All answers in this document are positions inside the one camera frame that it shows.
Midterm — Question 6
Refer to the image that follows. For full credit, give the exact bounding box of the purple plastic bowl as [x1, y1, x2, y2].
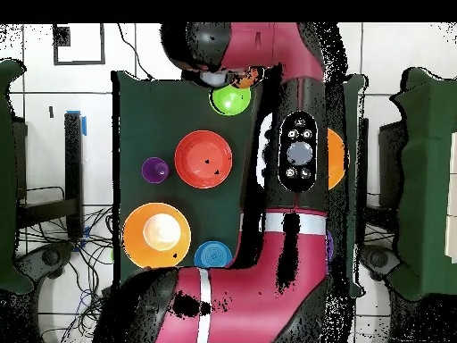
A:
[326, 230, 336, 274]

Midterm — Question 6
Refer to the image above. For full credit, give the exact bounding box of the black metal frame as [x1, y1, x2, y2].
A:
[13, 111, 85, 240]

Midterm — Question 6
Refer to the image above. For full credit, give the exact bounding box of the blue plastic bowl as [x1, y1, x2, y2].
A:
[193, 240, 234, 268]

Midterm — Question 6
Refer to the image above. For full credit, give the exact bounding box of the thin black cable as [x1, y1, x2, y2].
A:
[116, 23, 155, 81]

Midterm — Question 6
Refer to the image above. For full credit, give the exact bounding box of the purple plastic cup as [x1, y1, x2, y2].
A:
[141, 156, 170, 185]

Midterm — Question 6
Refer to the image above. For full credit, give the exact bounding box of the green plastic bowl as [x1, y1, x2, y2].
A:
[209, 84, 252, 117]

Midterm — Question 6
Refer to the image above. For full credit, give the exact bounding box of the red plastic bowl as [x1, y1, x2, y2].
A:
[173, 130, 234, 189]

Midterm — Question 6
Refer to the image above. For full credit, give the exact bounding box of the dark green table cloth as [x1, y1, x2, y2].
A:
[111, 70, 369, 299]

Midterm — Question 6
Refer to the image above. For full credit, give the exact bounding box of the black metal post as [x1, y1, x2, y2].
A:
[356, 117, 370, 246]

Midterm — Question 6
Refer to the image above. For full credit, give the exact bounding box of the tangle of cables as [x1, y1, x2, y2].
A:
[15, 206, 119, 343]

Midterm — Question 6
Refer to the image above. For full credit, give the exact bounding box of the red plastic cup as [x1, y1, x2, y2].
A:
[231, 67, 265, 89]

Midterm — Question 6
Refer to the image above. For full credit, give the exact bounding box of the green cloth covered table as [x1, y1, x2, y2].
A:
[386, 66, 457, 301]
[0, 58, 34, 296]

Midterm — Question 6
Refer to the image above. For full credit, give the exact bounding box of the large orange plastic bowl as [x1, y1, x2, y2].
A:
[121, 202, 193, 269]
[327, 128, 347, 191]

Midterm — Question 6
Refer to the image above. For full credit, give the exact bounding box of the black office chair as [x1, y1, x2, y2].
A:
[15, 242, 76, 287]
[360, 244, 403, 283]

